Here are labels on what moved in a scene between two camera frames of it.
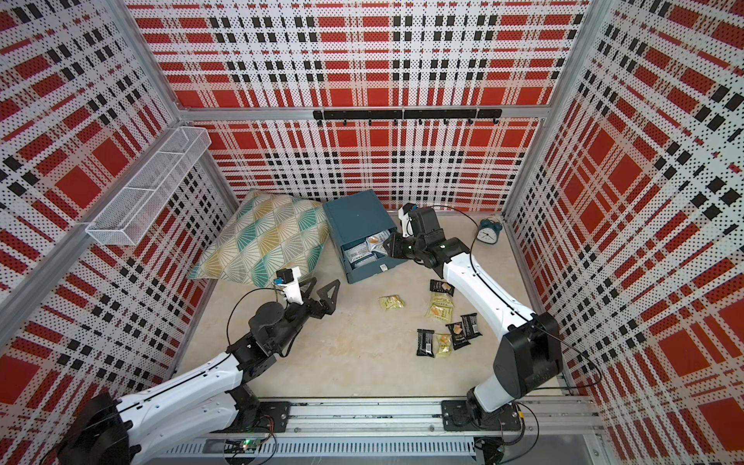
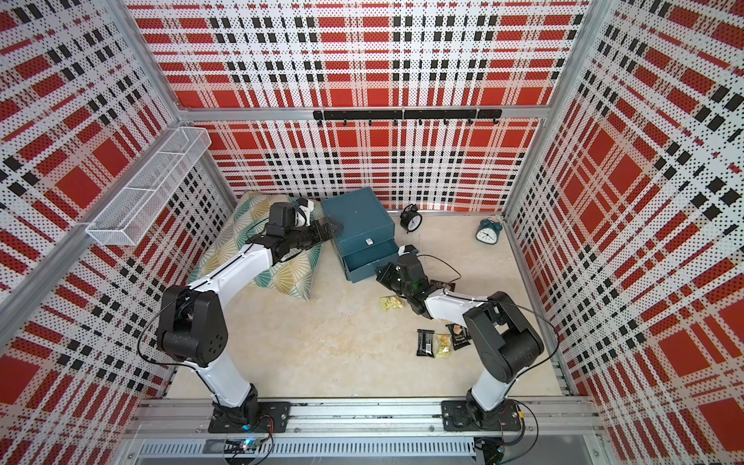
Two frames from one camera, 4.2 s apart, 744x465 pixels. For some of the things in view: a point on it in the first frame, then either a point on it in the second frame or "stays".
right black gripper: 395,245 → 387,270
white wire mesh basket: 131,213 stays
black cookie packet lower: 424,345 stays
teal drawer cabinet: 359,227 stays
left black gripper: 327,306 → 320,235
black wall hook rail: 445,114 stays
